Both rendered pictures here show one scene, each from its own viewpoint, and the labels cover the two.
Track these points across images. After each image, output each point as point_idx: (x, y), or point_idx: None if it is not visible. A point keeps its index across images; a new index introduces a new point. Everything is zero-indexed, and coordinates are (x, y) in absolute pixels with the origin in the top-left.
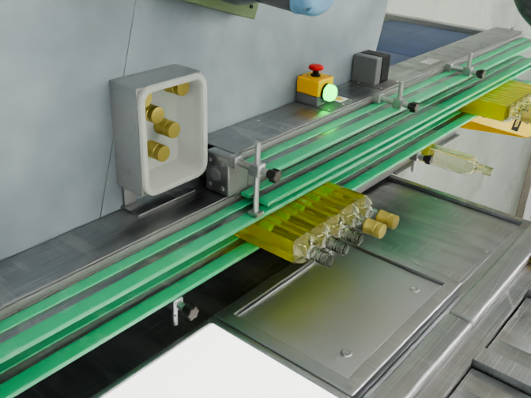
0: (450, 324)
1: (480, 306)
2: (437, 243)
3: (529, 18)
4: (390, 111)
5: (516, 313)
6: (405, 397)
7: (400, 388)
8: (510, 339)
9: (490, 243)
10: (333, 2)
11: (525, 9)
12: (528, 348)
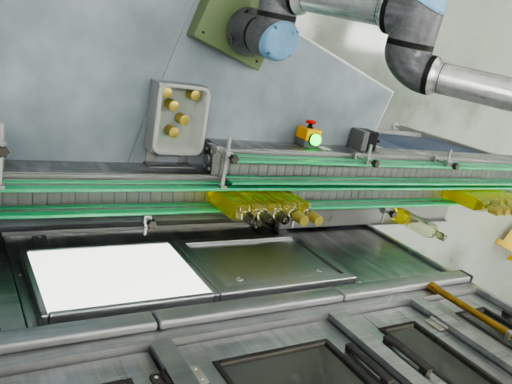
0: (326, 291)
1: (359, 291)
2: (367, 263)
3: (390, 69)
4: (358, 163)
5: (390, 309)
6: (257, 307)
7: (257, 302)
8: (370, 318)
9: (409, 273)
10: (289, 55)
11: (387, 62)
12: (380, 325)
